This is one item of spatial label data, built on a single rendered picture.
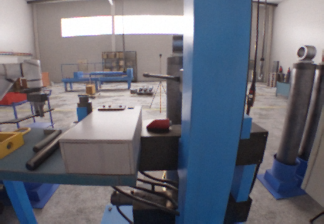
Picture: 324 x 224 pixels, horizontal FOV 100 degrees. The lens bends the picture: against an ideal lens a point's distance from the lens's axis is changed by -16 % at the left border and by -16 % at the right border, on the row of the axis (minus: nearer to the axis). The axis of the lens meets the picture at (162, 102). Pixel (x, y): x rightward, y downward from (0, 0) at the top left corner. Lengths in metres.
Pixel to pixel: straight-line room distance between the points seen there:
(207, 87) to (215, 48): 0.12
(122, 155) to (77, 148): 0.15
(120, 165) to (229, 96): 0.41
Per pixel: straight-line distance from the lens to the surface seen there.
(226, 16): 0.54
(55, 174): 0.66
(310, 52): 2.03
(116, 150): 0.53
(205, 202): 0.73
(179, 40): 1.32
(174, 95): 1.30
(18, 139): 0.93
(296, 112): 2.03
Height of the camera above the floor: 1.41
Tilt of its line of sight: 13 degrees down
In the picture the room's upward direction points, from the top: straight up
